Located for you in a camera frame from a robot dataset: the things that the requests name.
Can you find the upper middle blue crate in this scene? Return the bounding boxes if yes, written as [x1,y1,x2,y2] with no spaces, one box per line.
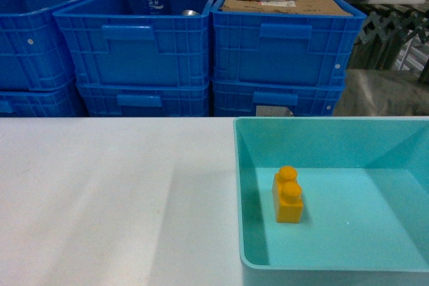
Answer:
[53,0,213,87]

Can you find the teal plastic tray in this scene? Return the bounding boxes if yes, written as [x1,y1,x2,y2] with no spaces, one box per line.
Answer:
[234,117,428,285]

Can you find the upper right blue crate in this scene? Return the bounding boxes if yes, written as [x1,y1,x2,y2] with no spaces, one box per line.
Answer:
[211,0,366,87]

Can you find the lower middle blue crate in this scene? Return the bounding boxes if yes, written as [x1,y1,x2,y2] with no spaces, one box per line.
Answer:
[76,84,209,117]

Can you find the lower right blue crate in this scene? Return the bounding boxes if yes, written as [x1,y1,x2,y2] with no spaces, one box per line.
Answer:
[212,80,345,117]

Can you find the silver metal can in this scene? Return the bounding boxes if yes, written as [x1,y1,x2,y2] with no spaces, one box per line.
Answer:
[181,9,200,17]

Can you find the orange toy block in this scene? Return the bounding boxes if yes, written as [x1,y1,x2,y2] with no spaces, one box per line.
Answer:
[271,165,304,224]

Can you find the blue crate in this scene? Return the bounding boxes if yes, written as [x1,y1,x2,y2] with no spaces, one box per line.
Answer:
[1,0,84,91]
[211,0,366,87]
[1,81,88,117]
[76,84,209,117]
[53,0,213,87]
[212,80,345,117]

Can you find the lower left blue crate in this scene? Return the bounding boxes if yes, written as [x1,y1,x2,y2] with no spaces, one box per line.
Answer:
[1,81,88,117]

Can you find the brown cardboard sheet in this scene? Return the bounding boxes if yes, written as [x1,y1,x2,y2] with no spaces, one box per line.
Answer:
[221,0,352,16]

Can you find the upper left blue crate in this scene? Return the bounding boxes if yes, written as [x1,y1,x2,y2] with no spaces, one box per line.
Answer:
[1,0,84,91]

